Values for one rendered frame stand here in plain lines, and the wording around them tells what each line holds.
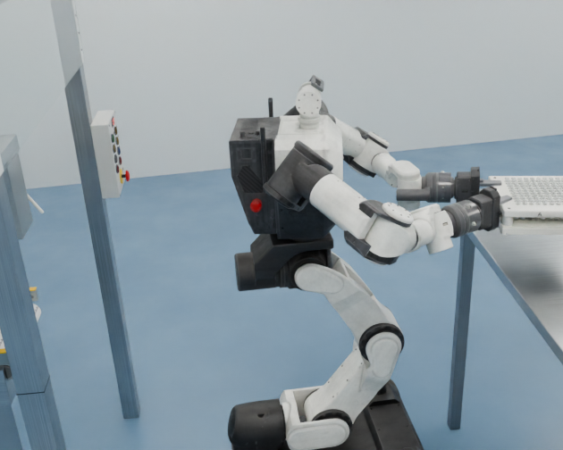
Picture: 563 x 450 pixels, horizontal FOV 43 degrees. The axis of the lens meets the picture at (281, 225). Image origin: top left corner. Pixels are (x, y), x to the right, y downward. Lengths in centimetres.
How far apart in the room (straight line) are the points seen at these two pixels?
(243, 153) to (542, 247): 92
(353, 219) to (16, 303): 74
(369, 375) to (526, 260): 59
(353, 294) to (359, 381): 34
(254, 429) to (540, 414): 118
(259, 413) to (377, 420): 45
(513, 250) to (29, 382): 136
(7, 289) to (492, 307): 255
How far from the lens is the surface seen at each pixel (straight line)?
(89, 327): 359
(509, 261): 212
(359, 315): 219
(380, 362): 225
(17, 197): 180
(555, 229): 202
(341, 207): 163
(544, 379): 319
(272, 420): 237
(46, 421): 175
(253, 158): 189
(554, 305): 194
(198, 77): 509
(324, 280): 206
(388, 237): 161
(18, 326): 160
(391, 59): 533
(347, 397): 237
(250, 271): 205
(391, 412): 262
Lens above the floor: 189
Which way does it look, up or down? 26 degrees down
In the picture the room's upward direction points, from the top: 3 degrees counter-clockwise
